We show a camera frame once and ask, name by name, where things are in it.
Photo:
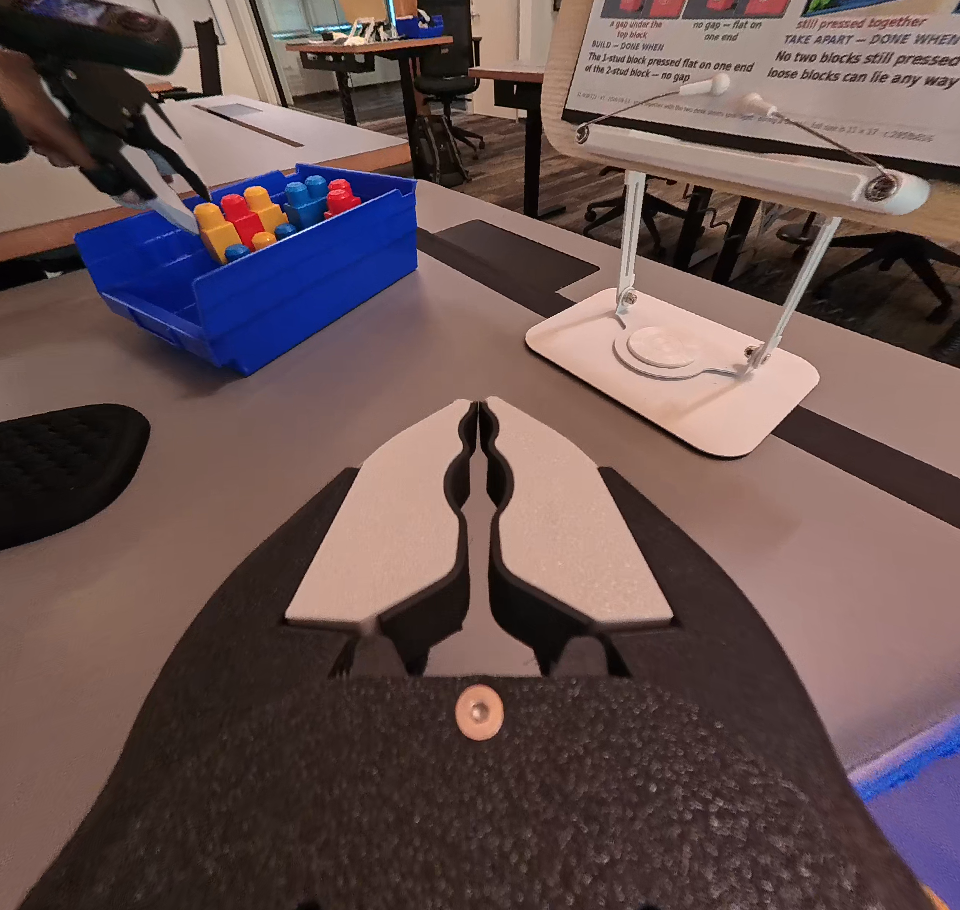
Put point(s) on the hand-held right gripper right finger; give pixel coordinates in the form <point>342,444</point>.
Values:
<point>570,535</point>

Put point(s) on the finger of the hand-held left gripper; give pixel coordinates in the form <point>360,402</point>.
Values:
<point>169,214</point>
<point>171,160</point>

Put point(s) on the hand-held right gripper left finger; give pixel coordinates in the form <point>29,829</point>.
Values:
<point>390,535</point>

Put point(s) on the heap of coloured blocks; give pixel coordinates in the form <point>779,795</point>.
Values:
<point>262,220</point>

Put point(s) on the blue plastic bin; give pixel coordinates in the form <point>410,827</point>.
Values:
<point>416,25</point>
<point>315,295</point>
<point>922,835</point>

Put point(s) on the person's left hand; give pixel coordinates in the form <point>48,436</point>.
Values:
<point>37,115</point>

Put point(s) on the white stand with wooden board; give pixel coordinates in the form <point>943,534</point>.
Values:
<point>675,392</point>

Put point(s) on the dark backpack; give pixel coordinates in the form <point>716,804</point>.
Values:
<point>442,149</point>

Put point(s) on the black chair armrest pad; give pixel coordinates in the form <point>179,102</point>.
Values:
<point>60,467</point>

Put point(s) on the black office chair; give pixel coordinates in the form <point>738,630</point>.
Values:
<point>900,250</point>
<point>637,197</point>

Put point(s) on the printed instruction sheet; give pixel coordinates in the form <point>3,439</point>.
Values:
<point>750,47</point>

